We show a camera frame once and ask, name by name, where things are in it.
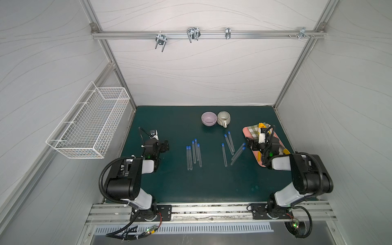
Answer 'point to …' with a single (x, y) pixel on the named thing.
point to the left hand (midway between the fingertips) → (159, 140)
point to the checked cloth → (254, 130)
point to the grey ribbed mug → (223, 118)
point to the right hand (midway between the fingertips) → (255, 136)
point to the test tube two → (190, 161)
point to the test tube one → (187, 152)
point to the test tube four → (195, 141)
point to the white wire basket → (87, 130)
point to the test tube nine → (243, 144)
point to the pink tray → (256, 151)
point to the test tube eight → (231, 141)
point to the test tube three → (194, 155)
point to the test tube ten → (243, 148)
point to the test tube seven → (225, 136)
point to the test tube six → (224, 157)
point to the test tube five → (199, 155)
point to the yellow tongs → (262, 125)
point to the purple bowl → (209, 118)
